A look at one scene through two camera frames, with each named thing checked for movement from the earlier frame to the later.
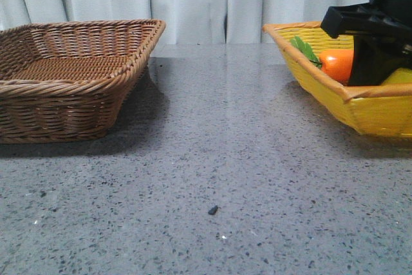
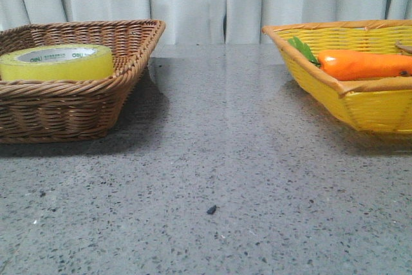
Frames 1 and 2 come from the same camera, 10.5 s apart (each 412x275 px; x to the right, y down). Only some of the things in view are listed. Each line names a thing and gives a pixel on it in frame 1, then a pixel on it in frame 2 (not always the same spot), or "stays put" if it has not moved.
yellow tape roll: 400,75 -> 56,62
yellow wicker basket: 380,109 stays put
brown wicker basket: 64,82 stays put
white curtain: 195,4 stays put
